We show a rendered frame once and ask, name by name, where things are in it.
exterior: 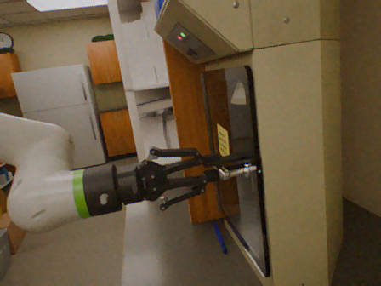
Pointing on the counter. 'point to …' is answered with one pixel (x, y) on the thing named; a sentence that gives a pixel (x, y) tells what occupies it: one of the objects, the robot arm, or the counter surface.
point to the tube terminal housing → (297, 135)
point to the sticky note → (223, 141)
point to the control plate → (188, 42)
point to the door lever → (230, 172)
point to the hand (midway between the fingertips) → (220, 166)
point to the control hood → (209, 25)
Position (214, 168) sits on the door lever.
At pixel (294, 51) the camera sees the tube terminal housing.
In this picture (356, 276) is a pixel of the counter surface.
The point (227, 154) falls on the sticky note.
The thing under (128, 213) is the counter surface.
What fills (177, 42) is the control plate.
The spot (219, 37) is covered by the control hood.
